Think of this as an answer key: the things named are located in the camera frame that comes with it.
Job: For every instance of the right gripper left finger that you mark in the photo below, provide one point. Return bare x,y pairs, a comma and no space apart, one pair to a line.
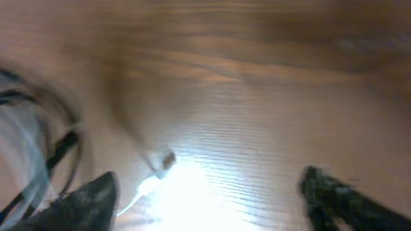
89,208

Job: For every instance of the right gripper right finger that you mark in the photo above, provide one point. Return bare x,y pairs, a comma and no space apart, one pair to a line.
327,199

